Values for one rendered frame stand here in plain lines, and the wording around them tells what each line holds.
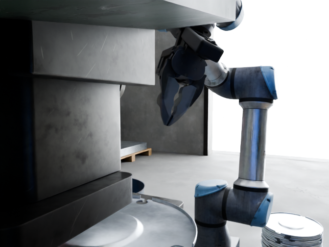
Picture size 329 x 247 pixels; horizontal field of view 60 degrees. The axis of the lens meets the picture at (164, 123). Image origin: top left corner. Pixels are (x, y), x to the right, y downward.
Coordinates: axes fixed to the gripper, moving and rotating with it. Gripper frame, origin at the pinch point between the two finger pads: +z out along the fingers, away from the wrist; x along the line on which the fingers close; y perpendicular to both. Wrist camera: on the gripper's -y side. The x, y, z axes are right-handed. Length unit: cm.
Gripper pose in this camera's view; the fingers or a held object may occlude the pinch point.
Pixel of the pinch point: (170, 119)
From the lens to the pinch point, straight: 54.7
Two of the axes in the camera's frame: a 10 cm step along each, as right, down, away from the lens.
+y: -3.6, -0.7, 9.3
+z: -3.0, 9.5, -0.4
